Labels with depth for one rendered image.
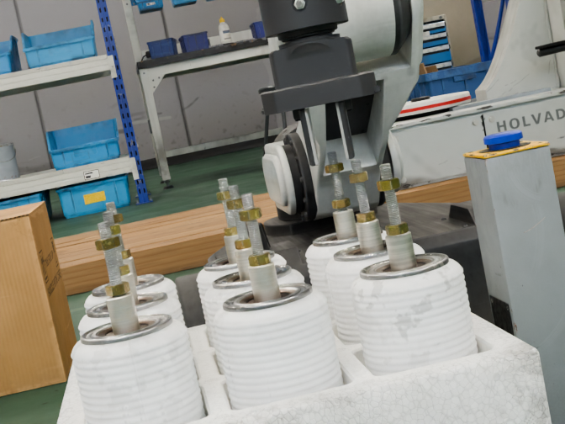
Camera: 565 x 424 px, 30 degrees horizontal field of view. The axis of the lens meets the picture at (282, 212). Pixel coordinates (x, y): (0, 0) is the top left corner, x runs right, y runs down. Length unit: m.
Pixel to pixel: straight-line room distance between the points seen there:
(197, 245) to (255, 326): 2.04
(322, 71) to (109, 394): 0.42
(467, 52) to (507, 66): 4.13
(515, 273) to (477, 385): 0.27
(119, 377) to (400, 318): 0.23
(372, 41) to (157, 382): 0.67
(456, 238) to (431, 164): 1.62
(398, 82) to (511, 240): 0.43
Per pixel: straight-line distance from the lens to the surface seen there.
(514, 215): 1.09
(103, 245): 0.85
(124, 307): 0.86
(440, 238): 1.43
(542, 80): 3.33
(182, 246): 2.87
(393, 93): 1.46
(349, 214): 1.11
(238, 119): 9.32
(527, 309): 1.10
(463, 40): 7.42
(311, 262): 1.10
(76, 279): 2.88
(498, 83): 3.28
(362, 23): 1.36
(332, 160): 1.11
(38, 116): 9.30
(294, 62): 1.09
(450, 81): 5.47
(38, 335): 1.88
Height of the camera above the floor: 0.41
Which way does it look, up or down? 6 degrees down
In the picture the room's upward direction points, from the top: 11 degrees counter-clockwise
